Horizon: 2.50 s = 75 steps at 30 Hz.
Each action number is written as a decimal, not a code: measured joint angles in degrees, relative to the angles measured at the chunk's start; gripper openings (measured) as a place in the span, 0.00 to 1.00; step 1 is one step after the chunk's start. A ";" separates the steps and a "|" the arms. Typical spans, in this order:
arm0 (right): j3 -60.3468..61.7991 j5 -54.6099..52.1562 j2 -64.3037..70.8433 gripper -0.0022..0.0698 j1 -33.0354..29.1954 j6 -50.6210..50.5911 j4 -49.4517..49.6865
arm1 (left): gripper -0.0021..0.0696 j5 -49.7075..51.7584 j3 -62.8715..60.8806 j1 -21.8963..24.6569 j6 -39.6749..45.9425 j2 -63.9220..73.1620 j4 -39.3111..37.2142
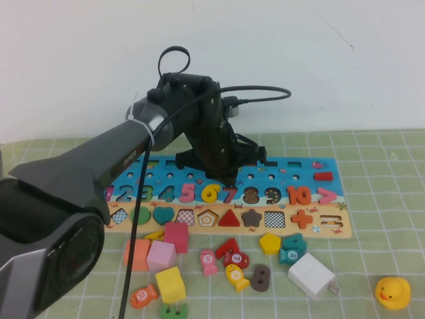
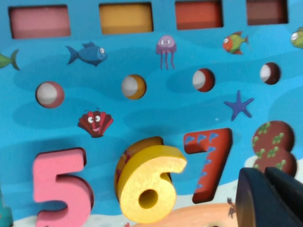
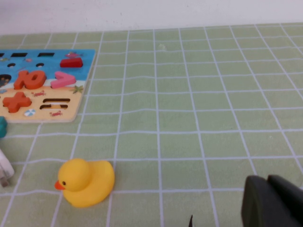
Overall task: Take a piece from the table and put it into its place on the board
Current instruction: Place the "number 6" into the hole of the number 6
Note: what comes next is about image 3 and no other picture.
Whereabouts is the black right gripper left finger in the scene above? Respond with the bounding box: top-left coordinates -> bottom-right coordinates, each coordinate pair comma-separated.
241,175 -> 303,227

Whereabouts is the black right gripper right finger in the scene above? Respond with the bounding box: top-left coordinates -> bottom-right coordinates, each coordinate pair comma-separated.
267,175 -> 303,224

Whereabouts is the blue wooden number puzzle board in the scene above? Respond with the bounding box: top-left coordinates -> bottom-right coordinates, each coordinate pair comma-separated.
0,49 -> 96,123

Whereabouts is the pink greater-than sign piece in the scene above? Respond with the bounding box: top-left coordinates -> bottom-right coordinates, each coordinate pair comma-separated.
50,71 -> 77,90

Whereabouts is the red rectangular bar piece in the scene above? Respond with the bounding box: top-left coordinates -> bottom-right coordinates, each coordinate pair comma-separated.
59,57 -> 84,69

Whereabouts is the orange plus sign piece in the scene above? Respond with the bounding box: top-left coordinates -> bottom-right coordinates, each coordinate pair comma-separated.
2,91 -> 33,114

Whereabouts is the teal number four piece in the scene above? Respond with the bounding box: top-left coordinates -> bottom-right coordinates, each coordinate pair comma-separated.
0,116 -> 8,139

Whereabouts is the orange number ten piece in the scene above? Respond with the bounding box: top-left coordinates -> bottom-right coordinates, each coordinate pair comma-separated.
13,70 -> 47,90

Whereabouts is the green checked tablecloth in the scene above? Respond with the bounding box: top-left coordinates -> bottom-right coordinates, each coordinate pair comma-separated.
0,22 -> 303,227

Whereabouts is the yellow rubber duck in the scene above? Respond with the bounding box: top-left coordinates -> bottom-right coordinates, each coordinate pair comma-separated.
54,157 -> 116,209

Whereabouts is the white usb wall charger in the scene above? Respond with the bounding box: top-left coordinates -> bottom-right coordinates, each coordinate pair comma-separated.
0,148 -> 15,188

